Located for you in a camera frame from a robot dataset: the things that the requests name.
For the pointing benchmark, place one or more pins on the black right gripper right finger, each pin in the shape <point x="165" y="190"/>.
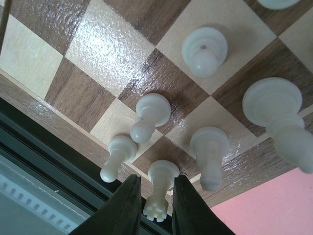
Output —
<point x="191" y="215"/>

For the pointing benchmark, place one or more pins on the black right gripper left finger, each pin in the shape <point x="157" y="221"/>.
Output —
<point x="121" y="215"/>

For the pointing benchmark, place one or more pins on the white chess piece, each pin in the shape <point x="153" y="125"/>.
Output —
<point x="210" y="145"/>
<point x="161" y="174"/>
<point x="274" y="103"/>
<point x="277" y="4"/>

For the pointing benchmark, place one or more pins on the white pawn piece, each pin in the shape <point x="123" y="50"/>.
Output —
<point x="153" y="110"/>
<point x="204" y="50"/>
<point x="121" y="149"/>

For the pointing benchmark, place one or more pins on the wooden chess board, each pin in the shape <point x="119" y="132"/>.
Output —
<point x="78" y="68"/>

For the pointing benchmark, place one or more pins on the pink silicone tray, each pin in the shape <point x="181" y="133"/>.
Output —
<point x="281" y="206"/>

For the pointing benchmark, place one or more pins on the black aluminium frame rail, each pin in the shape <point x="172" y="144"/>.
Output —
<point x="67" y="171"/>

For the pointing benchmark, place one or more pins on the light blue cable duct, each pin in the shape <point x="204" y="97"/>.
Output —
<point x="36" y="206"/>

